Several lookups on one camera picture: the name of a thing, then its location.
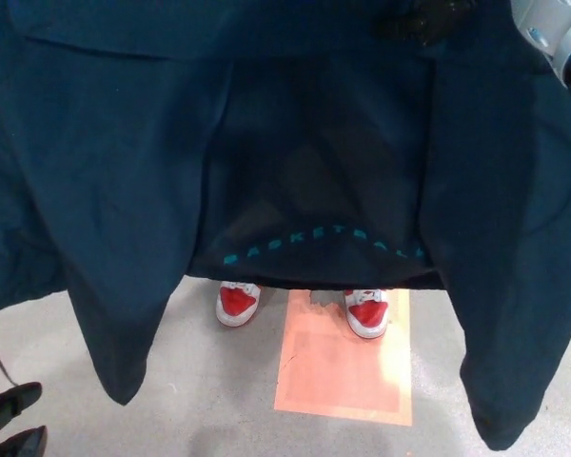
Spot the robot left black hand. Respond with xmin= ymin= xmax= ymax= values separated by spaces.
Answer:
xmin=0 ymin=380 xmax=49 ymax=457

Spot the dark teal coat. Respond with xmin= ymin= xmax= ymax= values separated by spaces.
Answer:
xmin=0 ymin=0 xmax=571 ymax=452

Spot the person's left red white sneaker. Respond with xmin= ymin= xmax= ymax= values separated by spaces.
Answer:
xmin=343 ymin=288 xmax=390 ymax=338

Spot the orange floor tape square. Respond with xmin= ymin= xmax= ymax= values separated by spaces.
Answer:
xmin=273 ymin=288 xmax=414 ymax=414

